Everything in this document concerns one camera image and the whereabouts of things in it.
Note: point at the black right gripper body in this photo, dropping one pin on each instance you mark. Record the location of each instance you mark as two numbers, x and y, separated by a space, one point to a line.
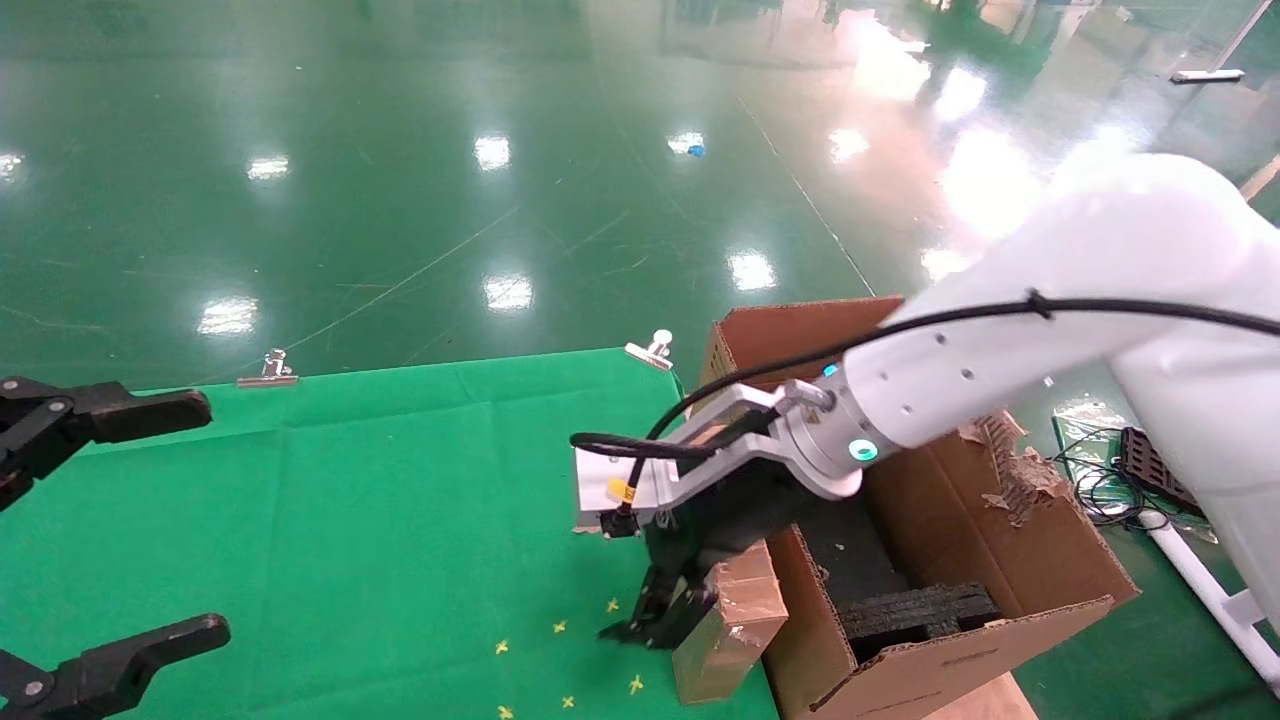
720 520

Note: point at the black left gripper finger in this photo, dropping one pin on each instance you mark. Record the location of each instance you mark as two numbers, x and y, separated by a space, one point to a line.
120 412
120 665

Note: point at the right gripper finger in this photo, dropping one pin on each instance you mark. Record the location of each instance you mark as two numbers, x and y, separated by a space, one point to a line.
665 615

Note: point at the small taped cardboard box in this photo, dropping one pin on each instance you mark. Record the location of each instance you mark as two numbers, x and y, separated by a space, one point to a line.
735 610

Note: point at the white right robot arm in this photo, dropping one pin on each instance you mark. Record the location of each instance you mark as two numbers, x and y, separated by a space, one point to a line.
1150 230

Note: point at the dark carton bottom pad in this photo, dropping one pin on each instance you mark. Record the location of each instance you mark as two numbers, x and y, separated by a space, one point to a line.
850 550

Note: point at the large open brown carton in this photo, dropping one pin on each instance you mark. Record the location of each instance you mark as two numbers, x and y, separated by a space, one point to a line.
1010 570

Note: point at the metal binder clip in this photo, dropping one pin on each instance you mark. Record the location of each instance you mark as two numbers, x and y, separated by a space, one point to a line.
270 380
650 352

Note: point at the black foam grid block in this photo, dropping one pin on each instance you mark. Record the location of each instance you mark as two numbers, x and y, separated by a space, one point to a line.
920 615

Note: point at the green table cloth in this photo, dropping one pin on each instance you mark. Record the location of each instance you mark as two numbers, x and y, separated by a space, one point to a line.
400 520

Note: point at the black ribbed plastic block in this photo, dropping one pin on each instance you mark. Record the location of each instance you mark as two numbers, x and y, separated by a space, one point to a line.
1150 465

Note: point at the short white bar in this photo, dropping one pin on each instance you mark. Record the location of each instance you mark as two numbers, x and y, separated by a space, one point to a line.
1205 76

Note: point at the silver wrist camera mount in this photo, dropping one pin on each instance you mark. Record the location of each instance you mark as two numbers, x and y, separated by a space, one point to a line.
600 465

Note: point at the white tube frame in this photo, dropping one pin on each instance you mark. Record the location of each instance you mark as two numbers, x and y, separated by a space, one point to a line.
1200 580

